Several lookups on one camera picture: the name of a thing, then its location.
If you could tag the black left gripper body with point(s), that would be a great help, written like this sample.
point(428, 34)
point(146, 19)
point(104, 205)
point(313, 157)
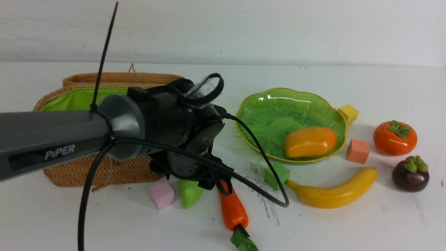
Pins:
point(180, 114)

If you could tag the light green bitter gourd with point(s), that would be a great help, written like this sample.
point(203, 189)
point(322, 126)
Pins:
point(189, 192)

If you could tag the orange carrot with leaves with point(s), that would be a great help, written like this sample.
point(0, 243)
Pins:
point(236, 220)

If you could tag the orange yellow mango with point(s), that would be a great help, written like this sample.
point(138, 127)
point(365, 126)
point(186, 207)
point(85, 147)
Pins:
point(309, 142)

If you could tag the yellow banana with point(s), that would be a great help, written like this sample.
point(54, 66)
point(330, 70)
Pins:
point(338, 196)

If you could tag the orange persimmon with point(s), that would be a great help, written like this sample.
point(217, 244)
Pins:
point(394, 138)

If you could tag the dark purple mangosteen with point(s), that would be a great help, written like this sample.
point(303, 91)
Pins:
point(411, 174)

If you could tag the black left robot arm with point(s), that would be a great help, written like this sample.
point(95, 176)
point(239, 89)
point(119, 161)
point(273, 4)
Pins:
point(32, 141)

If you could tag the pink foam cube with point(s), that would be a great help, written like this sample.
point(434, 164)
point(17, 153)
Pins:
point(161, 194)

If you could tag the woven wicker basket lid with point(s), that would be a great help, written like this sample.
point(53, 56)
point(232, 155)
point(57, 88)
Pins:
point(119, 80)

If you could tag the green glass leaf plate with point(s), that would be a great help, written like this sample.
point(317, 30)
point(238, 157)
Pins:
point(273, 114)

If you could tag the woven wicker basket green lining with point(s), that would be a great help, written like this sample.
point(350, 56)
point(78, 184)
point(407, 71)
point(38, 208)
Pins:
point(109, 172)

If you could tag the green foam cube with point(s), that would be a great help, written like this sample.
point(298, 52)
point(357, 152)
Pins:
point(282, 172)

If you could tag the yellow foam cube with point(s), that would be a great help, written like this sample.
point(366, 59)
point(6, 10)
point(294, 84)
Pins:
point(349, 113)

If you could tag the salmon foam cube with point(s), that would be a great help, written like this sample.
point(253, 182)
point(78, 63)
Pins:
point(358, 151)

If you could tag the black cable zip tie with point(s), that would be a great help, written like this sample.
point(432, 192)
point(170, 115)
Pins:
point(102, 59)

